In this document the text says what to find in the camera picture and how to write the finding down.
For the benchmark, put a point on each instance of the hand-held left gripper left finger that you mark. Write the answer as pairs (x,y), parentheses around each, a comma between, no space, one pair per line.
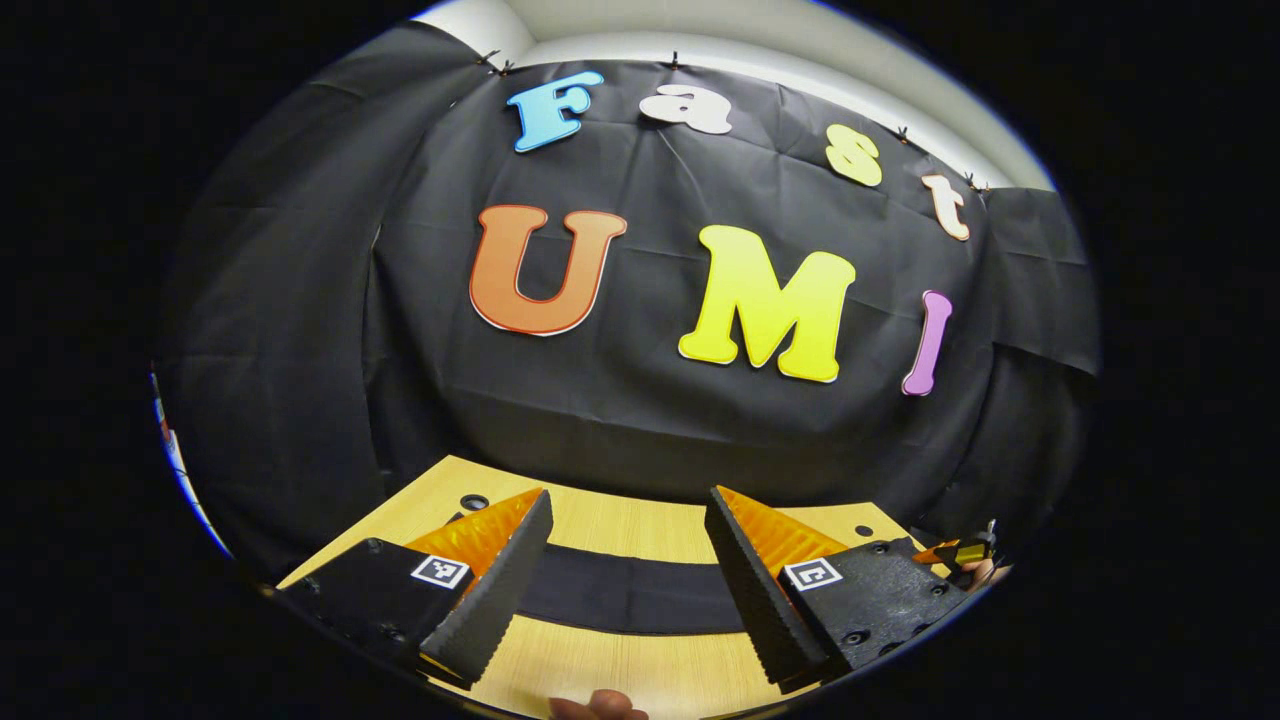
(505,590)

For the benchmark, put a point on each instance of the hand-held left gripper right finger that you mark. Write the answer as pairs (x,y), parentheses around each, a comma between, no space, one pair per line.
(750,590)

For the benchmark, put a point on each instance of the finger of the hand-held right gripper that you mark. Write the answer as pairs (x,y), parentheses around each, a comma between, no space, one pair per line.
(955,553)

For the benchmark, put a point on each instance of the black jeans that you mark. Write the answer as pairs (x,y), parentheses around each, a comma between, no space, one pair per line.
(630,595)

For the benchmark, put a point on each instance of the black backdrop cloth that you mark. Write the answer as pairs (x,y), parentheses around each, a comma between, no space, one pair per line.
(640,430)

